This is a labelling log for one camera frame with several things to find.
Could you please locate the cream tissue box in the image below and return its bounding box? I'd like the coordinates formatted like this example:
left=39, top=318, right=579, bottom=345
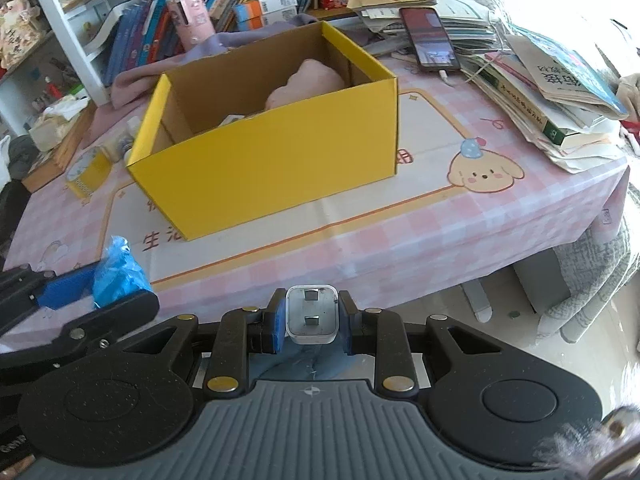
left=27, top=96, right=91, bottom=153

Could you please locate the grey patterned blanket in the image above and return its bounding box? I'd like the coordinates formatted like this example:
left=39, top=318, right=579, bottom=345
left=542, top=175, right=640, bottom=346

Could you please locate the yellow tape roll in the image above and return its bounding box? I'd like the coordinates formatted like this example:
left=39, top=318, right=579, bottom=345
left=66, top=151, right=112, bottom=199

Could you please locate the pile of books and papers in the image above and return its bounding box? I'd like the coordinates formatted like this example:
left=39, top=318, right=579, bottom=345
left=357, top=0, right=631, bottom=175

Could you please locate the white table leg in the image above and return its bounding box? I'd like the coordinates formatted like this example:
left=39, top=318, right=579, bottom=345
left=460, top=280, right=493, bottom=323

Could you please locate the row of colourful books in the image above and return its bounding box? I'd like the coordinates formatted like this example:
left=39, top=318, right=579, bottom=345
left=102, top=0, right=321, bottom=88

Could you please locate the dark grey cloth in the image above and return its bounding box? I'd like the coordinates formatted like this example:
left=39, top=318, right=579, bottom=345
left=7, top=135, right=36, bottom=181

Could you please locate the white cube charger plug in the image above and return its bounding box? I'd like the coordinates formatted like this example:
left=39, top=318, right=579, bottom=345
left=285, top=284, right=341, bottom=347

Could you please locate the yellow cardboard box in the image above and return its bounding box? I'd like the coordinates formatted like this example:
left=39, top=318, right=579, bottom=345
left=125, top=20, right=399, bottom=241

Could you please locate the black smartphone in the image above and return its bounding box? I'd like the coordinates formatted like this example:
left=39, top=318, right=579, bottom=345
left=398, top=6, right=462, bottom=73

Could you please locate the pink plush shelf ornament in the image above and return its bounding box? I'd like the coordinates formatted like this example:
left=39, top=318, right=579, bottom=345
left=0, top=0, right=43, bottom=71

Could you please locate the white bookshelf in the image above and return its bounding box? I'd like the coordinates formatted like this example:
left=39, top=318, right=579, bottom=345
left=0, top=0, right=321, bottom=106

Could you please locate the pink plush pig toy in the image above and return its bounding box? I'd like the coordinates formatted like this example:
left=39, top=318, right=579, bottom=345
left=264, top=58, right=346, bottom=111

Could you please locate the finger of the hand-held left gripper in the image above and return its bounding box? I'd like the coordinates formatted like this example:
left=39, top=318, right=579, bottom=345
left=0, top=266, right=98, bottom=311
left=0, top=290, right=161, bottom=376

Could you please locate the blue plastic bag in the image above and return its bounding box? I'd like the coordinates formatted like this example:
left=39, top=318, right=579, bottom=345
left=92, top=235, right=153, bottom=309

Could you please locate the white charging cable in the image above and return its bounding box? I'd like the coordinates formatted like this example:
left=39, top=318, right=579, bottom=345
left=439, top=50, right=506, bottom=83

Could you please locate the pink checkered tablecloth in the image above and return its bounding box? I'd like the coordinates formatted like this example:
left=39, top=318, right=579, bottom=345
left=0, top=50, right=631, bottom=356

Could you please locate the pink and purple blanket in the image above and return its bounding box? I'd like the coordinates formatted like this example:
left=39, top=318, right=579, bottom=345
left=110, top=12, right=321, bottom=110

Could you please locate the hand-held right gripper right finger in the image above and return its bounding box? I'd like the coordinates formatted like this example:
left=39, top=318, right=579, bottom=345
left=337, top=289, right=506, bottom=399

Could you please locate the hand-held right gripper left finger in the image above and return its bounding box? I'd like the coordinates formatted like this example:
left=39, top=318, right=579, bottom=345
left=120, top=287, right=288, bottom=399

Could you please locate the orange and white carton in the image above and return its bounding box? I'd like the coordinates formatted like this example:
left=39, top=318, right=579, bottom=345
left=234, top=4, right=296, bottom=32
left=240, top=0, right=299, bottom=13

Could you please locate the wooden tray with tissues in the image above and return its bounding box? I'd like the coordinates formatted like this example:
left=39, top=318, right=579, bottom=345
left=22, top=105, right=98, bottom=193

